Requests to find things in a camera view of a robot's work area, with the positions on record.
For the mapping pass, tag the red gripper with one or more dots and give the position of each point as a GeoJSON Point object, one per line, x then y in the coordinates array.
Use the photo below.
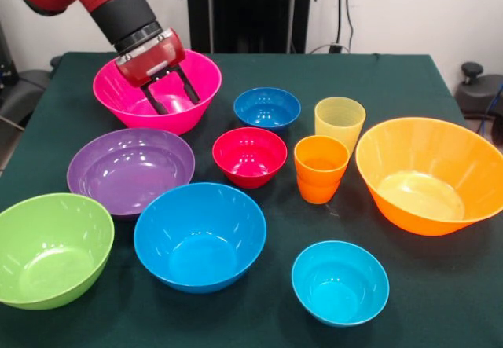
{"type": "Point", "coordinates": [153, 63]}

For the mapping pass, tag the small red plastic bowl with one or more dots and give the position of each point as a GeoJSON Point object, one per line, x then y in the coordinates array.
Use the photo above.
{"type": "Point", "coordinates": [249, 159]}

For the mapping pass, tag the large pink plastic bowl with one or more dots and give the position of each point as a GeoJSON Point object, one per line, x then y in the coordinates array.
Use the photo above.
{"type": "Point", "coordinates": [118, 106]}

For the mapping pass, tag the purple plastic bowl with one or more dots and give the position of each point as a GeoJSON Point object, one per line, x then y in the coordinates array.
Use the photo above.
{"type": "Point", "coordinates": [129, 167]}

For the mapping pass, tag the small dark blue bowl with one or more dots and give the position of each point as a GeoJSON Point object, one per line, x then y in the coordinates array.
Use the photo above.
{"type": "Point", "coordinates": [267, 110]}

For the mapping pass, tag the medium blue plastic bowl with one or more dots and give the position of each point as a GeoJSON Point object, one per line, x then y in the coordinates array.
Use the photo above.
{"type": "Point", "coordinates": [200, 238]}

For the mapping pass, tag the orange plastic cup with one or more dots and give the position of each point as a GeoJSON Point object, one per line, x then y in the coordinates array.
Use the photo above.
{"type": "Point", "coordinates": [318, 195]}
{"type": "Point", "coordinates": [320, 163]}

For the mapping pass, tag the black equipment box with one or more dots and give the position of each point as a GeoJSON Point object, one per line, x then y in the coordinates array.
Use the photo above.
{"type": "Point", "coordinates": [6, 57]}

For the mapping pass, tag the yellow plastic cup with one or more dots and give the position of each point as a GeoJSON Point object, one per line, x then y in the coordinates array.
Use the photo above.
{"type": "Point", "coordinates": [340, 122]}

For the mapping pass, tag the green plastic bowl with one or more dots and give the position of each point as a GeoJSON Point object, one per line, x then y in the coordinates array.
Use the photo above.
{"type": "Point", "coordinates": [51, 246]}

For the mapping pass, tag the dark green tablecloth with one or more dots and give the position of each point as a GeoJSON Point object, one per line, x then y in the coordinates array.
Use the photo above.
{"type": "Point", "coordinates": [412, 89]}

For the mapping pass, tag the small light blue bowl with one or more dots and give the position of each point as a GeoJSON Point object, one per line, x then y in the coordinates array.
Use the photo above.
{"type": "Point", "coordinates": [340, 285]}

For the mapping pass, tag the large orange plastic bowl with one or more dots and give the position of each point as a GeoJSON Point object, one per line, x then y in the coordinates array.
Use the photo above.
{"type": "Point", "coordinates": [424, 159]}

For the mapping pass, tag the black pedestal leg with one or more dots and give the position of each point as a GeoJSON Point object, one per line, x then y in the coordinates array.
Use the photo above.
{"type": "Point", "coordinates": [477, 92]}
{"type": "Point", "coordinates": [23, 89]}

